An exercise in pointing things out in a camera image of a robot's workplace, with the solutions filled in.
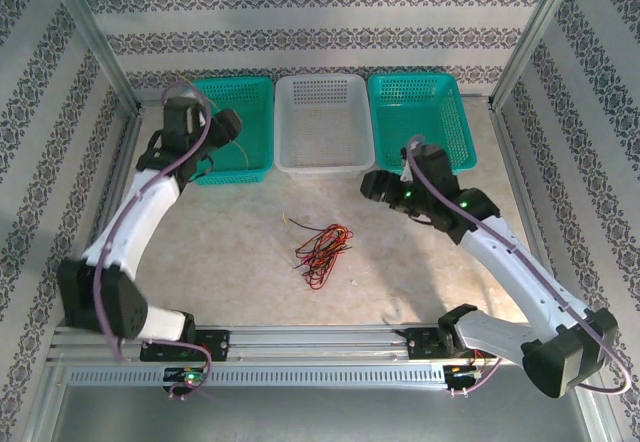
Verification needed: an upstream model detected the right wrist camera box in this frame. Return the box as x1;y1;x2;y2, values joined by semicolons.
399;147;416;182

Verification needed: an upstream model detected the teal plastic basket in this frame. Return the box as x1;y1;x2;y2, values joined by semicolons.
367;72;478;181
188;76;276;187

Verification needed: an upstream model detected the aluminium frame post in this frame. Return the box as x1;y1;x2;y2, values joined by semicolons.
38;0;146;113
488;0;585;109

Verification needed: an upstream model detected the aluminium mounting rail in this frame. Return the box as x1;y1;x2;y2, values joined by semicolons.
47;324;594;364

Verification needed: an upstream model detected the slotted grey cable duct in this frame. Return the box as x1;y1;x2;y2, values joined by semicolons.
67;365;449;388

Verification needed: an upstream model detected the grey metal sheet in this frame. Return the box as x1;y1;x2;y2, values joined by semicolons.
49;385;601;442

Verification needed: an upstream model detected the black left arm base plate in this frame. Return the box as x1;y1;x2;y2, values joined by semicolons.
141;329;231;362

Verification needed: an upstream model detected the aluminium side rail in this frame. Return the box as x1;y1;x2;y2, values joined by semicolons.
69;104;146;328
487;96;556;283

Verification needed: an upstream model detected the white plastic basket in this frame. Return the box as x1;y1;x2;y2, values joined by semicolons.
273;74;377;182

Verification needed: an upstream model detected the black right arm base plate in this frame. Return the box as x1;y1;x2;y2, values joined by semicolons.
405;327;499;362

